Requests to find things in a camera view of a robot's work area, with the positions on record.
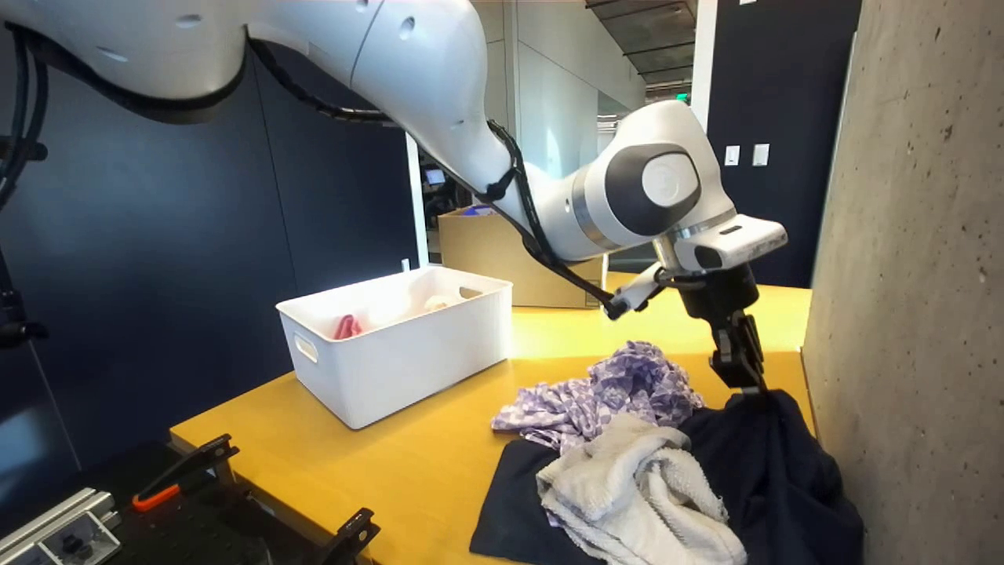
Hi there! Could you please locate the white towel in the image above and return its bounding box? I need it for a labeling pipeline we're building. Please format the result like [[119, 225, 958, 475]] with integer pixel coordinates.
[[536, 413, 748, 565]]

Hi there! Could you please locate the white plastic basket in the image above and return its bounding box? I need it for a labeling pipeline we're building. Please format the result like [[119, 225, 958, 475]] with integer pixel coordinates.
[[276, 265, 514, 431]]

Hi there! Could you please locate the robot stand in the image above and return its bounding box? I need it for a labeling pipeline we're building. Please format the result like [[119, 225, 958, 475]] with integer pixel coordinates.
[[0, 438, 382, 565]]

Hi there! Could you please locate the dark navy clothing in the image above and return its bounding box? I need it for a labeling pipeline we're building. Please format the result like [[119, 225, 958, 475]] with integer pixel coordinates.
[[469, 388, 866, 565]]

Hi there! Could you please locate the cardboard box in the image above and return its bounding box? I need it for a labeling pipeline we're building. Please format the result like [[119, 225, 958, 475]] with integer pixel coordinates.
[[438, 206, 607, 310]]

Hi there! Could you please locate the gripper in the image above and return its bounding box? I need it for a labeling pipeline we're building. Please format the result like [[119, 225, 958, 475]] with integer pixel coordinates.
[[675, 265, 767, 392]]

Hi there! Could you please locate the silver aluminium rail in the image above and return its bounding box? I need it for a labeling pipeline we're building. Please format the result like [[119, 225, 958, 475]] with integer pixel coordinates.
[[0, 487, 123, 565]]

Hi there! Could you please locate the purple white checked cloth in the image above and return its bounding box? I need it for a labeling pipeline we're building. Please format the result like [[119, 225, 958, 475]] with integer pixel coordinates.
[[491, 341, 706, 455]]

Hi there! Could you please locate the black clamp with orange handle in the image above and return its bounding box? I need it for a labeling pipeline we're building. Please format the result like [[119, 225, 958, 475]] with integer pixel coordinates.
[[131, 433, 241, 513]]

